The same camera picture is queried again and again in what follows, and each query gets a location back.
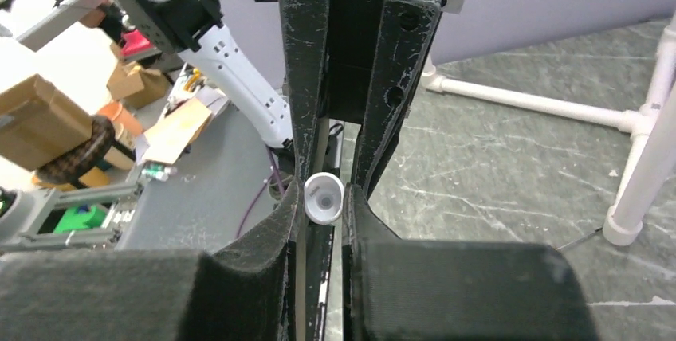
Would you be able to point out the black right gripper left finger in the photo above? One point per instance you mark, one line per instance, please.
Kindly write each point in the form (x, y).
(242, 292)

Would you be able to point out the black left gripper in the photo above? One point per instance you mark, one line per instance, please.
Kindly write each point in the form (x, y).
(343, 54)

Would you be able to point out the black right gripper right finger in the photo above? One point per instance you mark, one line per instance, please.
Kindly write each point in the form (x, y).
(400, 289)

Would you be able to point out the white glue stick cap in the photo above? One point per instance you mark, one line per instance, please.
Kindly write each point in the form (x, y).
(323, 198)

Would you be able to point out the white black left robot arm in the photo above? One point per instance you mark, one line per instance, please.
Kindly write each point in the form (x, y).
(195, 30)

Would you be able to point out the green toy block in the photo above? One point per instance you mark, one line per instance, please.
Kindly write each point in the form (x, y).
(79, 218)

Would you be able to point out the dark carbon tape roll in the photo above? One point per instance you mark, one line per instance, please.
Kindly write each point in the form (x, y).
(79, 166)

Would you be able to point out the orange paper cup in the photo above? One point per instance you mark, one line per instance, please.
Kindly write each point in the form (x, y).
(118, 113)

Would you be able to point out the cardboard box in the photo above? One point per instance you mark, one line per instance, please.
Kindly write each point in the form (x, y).
(39, 123)

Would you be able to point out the aluminium extrusion frame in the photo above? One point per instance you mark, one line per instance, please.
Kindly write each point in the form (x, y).
(52, 220)

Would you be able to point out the white pvc pipe frame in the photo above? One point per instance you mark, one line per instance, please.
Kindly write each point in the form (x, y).
(651, 128)

